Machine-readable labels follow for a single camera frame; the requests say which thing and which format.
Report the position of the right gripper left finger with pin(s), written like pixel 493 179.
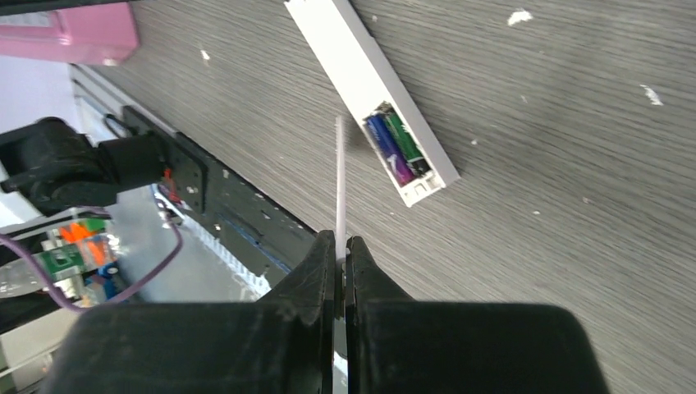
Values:
pixel 281 343

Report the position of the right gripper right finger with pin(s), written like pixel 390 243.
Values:
pixel 397 344

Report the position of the white remote battery cover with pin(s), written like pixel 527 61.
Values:
pixel 340 223

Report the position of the dark green battery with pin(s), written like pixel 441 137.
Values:
pixel 404 141

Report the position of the white silver prism bar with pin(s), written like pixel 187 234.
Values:
pixel 365 79

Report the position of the blue purple battery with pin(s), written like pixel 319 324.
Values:
pixel 392 155

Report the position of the pink metronome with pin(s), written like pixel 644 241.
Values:
pixel 97 34

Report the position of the white slotted cable duct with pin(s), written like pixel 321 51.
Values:
pixel 252 287

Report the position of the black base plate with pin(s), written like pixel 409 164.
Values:
pixel 255 229

